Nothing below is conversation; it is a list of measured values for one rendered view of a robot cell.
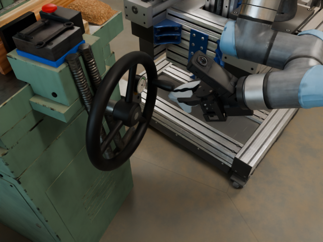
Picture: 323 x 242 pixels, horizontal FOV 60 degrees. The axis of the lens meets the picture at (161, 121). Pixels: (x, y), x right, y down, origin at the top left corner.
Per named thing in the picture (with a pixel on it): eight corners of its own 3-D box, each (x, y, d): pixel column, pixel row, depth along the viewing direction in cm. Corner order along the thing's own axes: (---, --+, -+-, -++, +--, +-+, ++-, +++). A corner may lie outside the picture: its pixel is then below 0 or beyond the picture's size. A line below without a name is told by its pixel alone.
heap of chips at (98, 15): (101, 25, 76) (98, 11, 73) (60, 14, 80) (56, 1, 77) (118, 11, 81) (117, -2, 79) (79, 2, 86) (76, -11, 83)
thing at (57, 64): (57, 68, 53) (48, 42, 49) (14, 54, 56) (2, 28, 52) (97, 35, 61) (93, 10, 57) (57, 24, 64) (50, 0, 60)
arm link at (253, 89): (259, 88, 53) (269, 63, 57) (236, 90, 56) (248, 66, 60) (269, 117, 56) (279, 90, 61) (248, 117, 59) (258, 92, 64)
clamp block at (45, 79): (68, 108, 58) (56, 73, 51) (19, 90, 62) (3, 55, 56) (107, 69, 67) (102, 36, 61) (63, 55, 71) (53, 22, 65)
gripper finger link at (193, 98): (176, 107, 67) (208, 105, 61) (173, 102, 66) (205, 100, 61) (184, 94, 70) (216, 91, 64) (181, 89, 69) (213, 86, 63)
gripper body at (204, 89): (203, 122, 68) (251, 122, 60) (188, 96, 63) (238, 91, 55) (214, 101, 72) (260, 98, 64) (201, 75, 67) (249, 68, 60)
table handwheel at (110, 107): (115, 194, 69) (82, 125, 46) (52, 164, 75) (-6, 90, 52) (165, 110, 84) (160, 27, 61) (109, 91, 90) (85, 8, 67)
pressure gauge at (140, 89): (138, 101, 98) (137, 83, 92) (129, 98, 99) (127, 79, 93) (147, 90, 101) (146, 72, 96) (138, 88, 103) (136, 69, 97)
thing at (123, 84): (132, 114, 103) (130, 98, 97) (104, 104, 107) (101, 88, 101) (142, 100, 108) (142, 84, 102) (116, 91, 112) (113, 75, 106)
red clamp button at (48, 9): (50, 15, 55) (49, 10, 55) (39, 12, 56) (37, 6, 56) (60, 8, 57) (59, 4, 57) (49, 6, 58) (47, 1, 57)
